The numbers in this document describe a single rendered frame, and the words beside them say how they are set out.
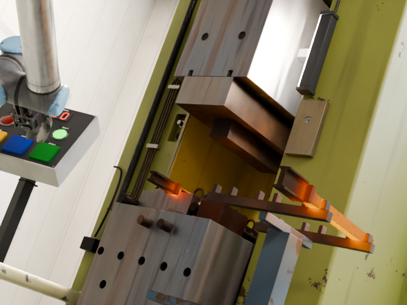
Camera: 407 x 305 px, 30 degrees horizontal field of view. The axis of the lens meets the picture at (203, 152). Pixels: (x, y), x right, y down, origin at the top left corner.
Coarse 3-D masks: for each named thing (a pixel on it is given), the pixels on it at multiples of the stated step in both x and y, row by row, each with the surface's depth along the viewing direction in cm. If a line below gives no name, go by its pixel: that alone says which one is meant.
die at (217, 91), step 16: (192, 80) 235; (208, 80) 230; (224, 80) 226; (192, 96) 232; (208, 96) 227; (224, 96) 223; (240, 96) 227; (256, 96) 233; (192, 112) 238; (208, 112) 233; (224, 112) 228; (240, 112) 228; (256, 112) 234; (272, 112) 240; (256, 128) 234; (272, 128) 240; (288, 128) 247; (272, 144) 242
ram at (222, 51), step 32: (224, 0) 241; (256, 0) 232; (288, 0) 233; (320, 0) 246; (192, 32) 244; (224, 32) 235; (256, 32) 226; (288, 32) 234; (192, 64) 238; (224, 64) 229; (256, 64) 224; (288, 64) 236; (288, 96) 237
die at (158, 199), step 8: (144, 192) 227; (152, 192) 225; (160, 192) 223; (184, 192) 217; (144, 200) 226; (152, 200) 224; (160, 200) 222; (168, 200) 220; (176, 200) 218; (184, 200) 216; (192, 200) 215; (152, 208) 223; (160, 208) 221; (176, 208) 217; (184, 208) 215; (248, 232) 235; (256, 232) 238
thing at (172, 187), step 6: (156, 174) 214; (150, 180) 212; (156, 180) 212; (162, 180) 215; (168, 180) 216; (162, 186) 215; (168, 186) 217; (174, 186) 219; (180, 186) 219; (168, 192) 219; (174, 192) 218
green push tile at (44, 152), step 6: (42, 144) 241; (48, 144) 241; (36, 150) 239; (42, 150) 239; (48, 150) 239; (54, 150) 238; (30, 156) 237; (36, 156) 237; (42, 156) 237; (48, 156) 236; (54, 156) 237; (48, 162) 235
